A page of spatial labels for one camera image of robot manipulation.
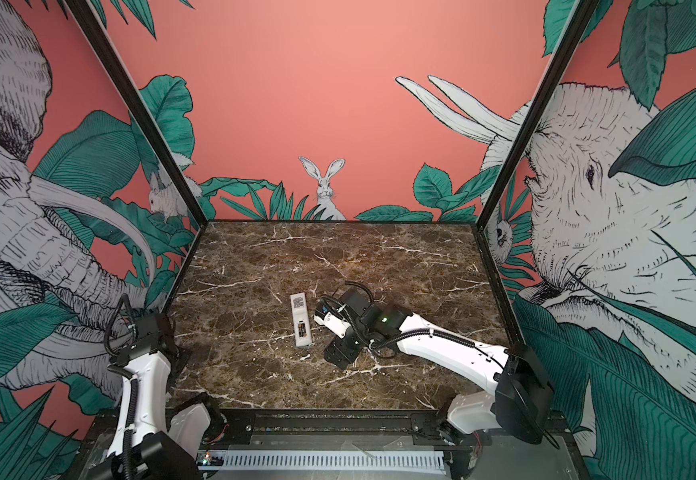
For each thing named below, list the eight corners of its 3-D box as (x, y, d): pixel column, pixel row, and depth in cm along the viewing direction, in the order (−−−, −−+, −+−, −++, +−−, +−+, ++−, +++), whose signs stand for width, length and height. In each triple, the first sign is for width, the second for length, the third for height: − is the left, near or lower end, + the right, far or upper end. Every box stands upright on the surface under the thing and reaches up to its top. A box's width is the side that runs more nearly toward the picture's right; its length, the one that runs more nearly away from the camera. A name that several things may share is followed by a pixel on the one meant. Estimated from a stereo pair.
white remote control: (295, 347, 90) (294, 344, 88) (290, 298, 101) (289, 295, 99) (312, 344, 91) (311, 341, 89) (306, 295, 102) (305, 292, 100)
